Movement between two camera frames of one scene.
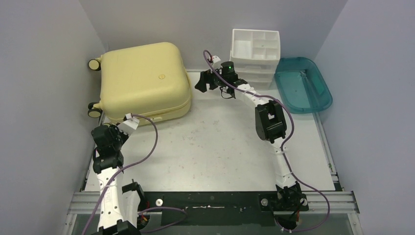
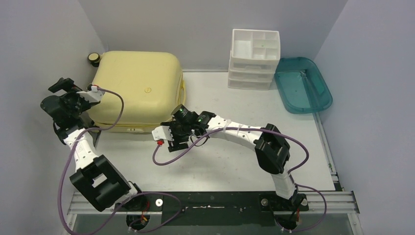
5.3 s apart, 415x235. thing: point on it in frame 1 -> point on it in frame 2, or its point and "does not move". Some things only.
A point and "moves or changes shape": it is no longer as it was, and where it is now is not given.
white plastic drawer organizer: (255, 53) does not move
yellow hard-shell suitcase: (150, 80) moves or changes shape
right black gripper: (211, 80) -> (176, 139)
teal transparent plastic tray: (301, 85) does not move
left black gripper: (114, 129) -> (69, 85)
